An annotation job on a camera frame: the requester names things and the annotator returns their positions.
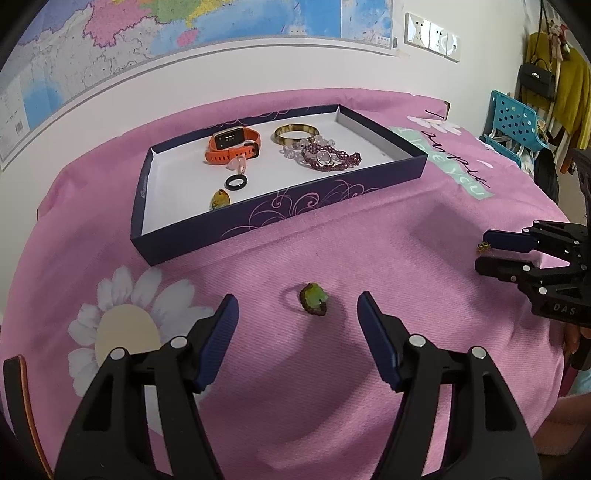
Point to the tortoiseshell bangle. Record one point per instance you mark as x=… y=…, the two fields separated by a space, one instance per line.
x=295 y=129

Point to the dark purple cardboard box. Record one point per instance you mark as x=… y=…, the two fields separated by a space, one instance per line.
x=184 y=203

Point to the colourful wall map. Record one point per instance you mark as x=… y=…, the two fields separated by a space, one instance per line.
x=138 y=32

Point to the small gold earring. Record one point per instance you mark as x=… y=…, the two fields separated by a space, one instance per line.
x=483 y=247

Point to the yellow hanging garment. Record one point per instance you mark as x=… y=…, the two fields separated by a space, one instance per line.
x=572 y=78

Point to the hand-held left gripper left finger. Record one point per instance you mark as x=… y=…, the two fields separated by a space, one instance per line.
x=217 y=344

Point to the pale pink crystal pendant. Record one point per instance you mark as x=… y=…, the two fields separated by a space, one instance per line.
x=239 y=164

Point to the brown wooden post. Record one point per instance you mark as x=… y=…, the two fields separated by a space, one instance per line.
x=447 y=110

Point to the amber pendant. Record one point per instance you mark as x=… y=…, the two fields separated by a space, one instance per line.
x=220 y=199

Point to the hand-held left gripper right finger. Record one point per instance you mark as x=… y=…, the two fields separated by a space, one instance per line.
x=381 y=344

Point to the orange smartwatch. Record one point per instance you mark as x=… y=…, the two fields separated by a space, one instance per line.
x=231 y=154

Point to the person's right hand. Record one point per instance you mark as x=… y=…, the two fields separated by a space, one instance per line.
x=571 y=344

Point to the blue plastic basket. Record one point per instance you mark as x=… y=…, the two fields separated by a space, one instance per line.
x=512 y=115

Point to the black handbag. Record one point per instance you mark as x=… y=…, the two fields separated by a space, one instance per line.
x=538 y=81

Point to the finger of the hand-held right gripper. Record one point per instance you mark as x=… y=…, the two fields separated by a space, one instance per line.
x=508 y=271
x=508 y=241

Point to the pink flower-print blanket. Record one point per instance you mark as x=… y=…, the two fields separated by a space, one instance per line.
x=277 y=258

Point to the white wall socket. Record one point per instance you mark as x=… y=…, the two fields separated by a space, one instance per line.
x=447 y=44
x=419 y=30

